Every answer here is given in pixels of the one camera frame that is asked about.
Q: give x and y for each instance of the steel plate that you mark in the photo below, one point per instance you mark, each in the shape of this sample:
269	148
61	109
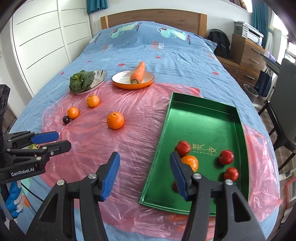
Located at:
99	76

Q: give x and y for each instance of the red apple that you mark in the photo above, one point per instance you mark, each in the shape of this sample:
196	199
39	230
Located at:
175	186
183	147
231	174
226	157

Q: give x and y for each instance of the dark green bok choy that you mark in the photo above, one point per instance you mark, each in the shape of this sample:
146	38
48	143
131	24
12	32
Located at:
81	81

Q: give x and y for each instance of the orange oval dish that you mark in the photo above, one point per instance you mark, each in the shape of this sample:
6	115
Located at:
122	78

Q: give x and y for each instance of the wooden headboard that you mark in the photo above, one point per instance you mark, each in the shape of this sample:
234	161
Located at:
150	18

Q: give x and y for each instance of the person's left hand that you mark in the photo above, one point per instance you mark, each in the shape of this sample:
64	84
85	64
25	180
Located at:
13	201

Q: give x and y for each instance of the green metal tray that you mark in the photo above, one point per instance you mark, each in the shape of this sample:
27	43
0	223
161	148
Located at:
203	120

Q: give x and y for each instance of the grey office chair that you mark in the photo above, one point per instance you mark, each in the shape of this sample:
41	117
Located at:
284	92

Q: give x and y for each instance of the wooden dresser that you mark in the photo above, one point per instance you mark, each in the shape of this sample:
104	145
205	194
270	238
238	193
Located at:
247	53

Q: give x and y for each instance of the black backpack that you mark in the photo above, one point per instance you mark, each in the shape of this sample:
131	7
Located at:
219	44

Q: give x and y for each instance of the teal curtain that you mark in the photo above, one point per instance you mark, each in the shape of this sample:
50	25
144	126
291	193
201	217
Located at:
261	18
97	4

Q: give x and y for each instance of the grey printer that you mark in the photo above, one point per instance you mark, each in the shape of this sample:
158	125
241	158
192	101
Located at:
247	31

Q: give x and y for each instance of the dark blue bag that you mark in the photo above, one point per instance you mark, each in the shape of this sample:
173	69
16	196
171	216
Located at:
263	84

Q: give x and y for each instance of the window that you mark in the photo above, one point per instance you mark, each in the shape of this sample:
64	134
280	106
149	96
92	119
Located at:
282	27

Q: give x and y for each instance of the pink plastic sheet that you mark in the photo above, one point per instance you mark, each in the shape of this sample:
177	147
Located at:
92	143

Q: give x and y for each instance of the orange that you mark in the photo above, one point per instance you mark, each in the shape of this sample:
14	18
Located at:
93	101
73	112
115	120
191	161

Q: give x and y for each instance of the dark plum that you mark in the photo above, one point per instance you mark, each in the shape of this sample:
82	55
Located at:
66	119

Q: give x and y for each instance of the row of books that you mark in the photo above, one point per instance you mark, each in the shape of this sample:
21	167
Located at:
238	2

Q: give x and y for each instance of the carrot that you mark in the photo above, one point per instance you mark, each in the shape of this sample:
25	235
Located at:
138	73

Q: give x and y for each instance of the white wardrobe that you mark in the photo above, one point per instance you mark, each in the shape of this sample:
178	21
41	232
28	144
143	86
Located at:
46	46

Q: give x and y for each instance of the mesh wastebasket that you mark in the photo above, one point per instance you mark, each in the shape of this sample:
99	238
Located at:
251	93

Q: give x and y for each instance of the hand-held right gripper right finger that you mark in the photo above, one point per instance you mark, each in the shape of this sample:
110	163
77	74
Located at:
179	176

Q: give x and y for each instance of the light green bok choy piece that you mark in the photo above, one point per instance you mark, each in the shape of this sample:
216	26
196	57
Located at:
34	146

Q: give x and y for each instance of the red white object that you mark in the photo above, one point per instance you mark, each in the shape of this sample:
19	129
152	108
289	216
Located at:
288	192

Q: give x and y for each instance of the desk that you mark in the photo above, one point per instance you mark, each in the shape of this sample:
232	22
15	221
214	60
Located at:
272	61

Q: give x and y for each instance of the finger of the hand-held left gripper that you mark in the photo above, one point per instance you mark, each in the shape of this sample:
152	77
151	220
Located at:
45	136
57	147

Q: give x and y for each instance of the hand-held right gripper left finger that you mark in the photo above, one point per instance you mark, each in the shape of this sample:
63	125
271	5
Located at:
111	176

